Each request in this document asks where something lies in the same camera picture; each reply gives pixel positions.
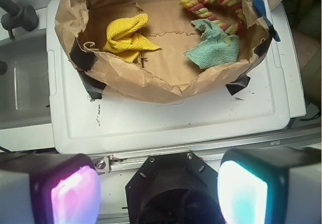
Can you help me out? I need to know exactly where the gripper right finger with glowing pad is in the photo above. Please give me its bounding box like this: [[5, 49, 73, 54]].
[[217, 147, 321, 223]]

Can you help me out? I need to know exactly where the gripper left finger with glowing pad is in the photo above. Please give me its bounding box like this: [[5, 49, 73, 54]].
[[1, 153, 101, 223]]

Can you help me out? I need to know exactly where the yellow cloth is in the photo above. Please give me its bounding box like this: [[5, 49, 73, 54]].
[[103, 13, 161, 62]]

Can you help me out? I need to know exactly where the teal green cloth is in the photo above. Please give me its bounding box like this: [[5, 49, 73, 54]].
[[184, 19, 239, 69]]

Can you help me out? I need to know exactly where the white plastic bin lid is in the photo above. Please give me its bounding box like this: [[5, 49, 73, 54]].
[[46, 0, 306, 155]]

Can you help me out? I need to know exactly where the brown paper bag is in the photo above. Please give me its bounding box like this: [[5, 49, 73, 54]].
[[55, 0, 279, 103]]

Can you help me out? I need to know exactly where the aluminium frame rail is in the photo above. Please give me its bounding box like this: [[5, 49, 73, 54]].
[[90, 124, 321, 174]]

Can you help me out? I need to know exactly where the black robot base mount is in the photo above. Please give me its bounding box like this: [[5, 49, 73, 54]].
[[125, 152, 226, 223]]

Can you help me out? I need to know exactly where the black faucet handle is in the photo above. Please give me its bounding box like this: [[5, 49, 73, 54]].
[[1, 0, 39, 40]]

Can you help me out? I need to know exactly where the multicolour twisted rope toy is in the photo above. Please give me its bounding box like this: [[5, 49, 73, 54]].
[[179, 0, 246, 36]]

